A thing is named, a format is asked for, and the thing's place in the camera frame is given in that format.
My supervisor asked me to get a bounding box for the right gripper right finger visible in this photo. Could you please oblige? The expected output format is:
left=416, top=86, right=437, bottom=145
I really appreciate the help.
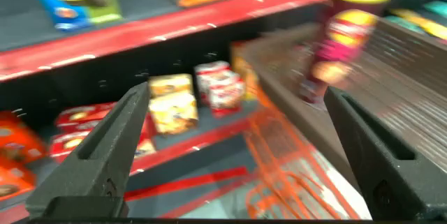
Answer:
left=323, top=87, right=447, bottom=221

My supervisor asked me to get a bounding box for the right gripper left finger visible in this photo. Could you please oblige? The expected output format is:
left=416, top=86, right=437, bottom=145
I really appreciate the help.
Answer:
left=24, top=82, right=152, bottom=218

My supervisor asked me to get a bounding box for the orange shopping cart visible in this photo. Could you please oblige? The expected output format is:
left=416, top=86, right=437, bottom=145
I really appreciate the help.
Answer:
left=230, top=20, right=447, bottom=221

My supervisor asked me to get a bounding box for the red biscuit box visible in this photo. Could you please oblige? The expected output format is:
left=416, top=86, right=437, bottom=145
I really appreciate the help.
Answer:
left=54, top=102, right=118, bottom=131
left=49, top=130, right=92, bottom=163

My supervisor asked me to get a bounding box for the orange snack pack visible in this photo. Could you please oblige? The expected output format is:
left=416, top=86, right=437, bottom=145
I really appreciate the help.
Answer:
left=0, top=111, right=48, bottom=165
left=0, top=159, right=36, bottom=201

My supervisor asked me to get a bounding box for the yellow biscuit box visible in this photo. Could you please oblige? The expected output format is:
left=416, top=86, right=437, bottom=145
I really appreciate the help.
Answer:
left=149, top=92, right=200, bottom=135
left=148, top=73, right=194, bottom=98

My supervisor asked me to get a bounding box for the red and white box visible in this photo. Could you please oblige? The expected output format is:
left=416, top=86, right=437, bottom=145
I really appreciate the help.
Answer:
left=194, top=60, right=232, bottom=105
left=208, top=76, right=247, bottom=119

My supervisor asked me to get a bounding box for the maroon chip can yellow lid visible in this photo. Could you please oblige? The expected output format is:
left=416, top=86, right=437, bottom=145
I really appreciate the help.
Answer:
left=299, top=0, right=395, bottom=105

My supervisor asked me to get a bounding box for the yellow snack pack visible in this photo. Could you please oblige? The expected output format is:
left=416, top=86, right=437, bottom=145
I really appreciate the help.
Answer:
left=390, top=7, right=447, bottom=40

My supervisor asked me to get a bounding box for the blue snack pack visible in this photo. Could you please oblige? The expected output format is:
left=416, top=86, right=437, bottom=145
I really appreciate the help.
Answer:
left=22, top=0, right=92, bottom=31

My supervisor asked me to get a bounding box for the teal snack pack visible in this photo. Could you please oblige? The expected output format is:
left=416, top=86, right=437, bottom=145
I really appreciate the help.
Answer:
left=423, top=0, right=447, bottom=20

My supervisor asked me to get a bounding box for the orange yellow box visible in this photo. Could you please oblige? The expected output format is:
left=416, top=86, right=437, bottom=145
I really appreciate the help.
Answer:
left=230, top=41, right=260, bottom=101

